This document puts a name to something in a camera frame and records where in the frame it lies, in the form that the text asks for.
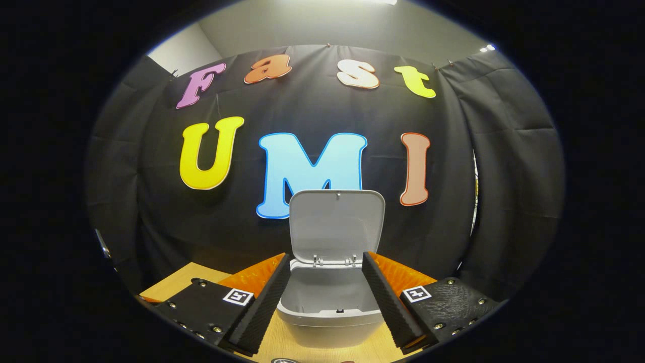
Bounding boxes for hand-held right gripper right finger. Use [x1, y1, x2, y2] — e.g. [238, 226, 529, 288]
[361, 251, 505, 354]

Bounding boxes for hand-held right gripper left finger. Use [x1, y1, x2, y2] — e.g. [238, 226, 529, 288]
[151, 252, 292, 356]

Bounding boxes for white desktop garbage bin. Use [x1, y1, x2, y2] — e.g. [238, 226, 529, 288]
[276, 189, 392, 349]

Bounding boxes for wooden desktop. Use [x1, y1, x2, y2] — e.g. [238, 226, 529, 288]
[139, 262, 424, 363]

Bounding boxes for black backdrop cloth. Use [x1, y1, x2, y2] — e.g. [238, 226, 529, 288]
[86, 44, 565, 303]

